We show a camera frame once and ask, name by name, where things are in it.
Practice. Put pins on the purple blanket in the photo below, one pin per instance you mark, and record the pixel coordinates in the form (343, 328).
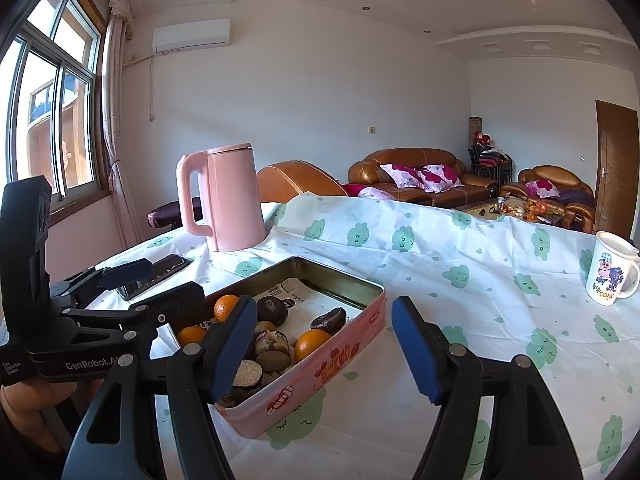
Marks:
(575, 196)

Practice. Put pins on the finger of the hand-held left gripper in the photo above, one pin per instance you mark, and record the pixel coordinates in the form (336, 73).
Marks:
(165, 310)
(127, 271)

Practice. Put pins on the wrinkled dark passion fruit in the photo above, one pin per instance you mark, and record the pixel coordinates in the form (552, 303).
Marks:
(327, 320)

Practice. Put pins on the round purple passion fruit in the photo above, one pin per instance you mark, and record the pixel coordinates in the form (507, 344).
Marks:
(272, 310)

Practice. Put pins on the brown cake piece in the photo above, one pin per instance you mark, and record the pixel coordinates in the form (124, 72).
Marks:
(274, 344)

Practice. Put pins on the pink tin box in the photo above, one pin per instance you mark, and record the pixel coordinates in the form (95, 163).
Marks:
(325, 375)

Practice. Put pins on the window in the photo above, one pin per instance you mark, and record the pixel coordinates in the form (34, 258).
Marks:
(50, 110)

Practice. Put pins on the stacked dark chairs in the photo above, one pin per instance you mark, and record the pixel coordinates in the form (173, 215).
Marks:
(492, 162)

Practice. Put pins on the white cartoon mug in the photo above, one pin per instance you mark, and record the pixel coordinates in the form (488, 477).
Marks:
(607, 270)

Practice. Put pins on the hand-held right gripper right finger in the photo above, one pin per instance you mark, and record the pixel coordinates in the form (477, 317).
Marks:
(416, 355)

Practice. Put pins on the brown kiwi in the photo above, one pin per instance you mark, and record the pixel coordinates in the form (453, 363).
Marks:
(274, 361)
(264, 329)

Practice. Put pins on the tall patterned floor vase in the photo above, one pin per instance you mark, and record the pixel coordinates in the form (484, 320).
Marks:
(475, 132)

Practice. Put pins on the newspaper sheet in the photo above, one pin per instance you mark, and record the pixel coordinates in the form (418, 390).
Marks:
(305, 305)

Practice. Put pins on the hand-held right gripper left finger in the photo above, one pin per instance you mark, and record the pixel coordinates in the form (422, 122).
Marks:
(235, 352)

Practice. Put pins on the white air conditioner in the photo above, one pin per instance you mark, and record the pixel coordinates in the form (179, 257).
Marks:
(192, 36)

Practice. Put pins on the white green cloud tablecloth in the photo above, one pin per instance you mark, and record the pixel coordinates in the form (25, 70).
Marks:
(450, 260)

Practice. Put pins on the orange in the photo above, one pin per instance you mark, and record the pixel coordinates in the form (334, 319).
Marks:
(311, 344)
(191, 335)
(226, 306)

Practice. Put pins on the black smartphone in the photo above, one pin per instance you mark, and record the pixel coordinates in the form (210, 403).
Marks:
(165, 270)

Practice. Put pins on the dark wooden stool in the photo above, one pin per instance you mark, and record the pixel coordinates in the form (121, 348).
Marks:
(167, 212)

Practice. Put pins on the person's left hand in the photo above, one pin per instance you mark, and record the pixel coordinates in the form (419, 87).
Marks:
(25, 410)

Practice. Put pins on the brown leather armchair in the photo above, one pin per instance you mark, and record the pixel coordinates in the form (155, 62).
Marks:
(295, 180)
(550, 172)

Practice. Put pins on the brown wooden door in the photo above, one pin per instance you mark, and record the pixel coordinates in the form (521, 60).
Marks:
(615, 170)

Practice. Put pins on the pink curtain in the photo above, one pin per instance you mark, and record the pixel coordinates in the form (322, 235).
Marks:
(117, 110)

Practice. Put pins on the cluttered coffee table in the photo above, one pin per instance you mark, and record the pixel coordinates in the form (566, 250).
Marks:
(505, 212)

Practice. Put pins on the brown leather sofa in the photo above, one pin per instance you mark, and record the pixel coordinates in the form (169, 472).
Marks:
(400, 160)

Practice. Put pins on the pink electric kettle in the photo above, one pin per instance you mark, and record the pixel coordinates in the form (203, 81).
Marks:
(235, 200)

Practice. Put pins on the white magenta flower cushion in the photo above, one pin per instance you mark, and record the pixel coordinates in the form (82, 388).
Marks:
(400, 176)
(439, 177)
(542, 189)

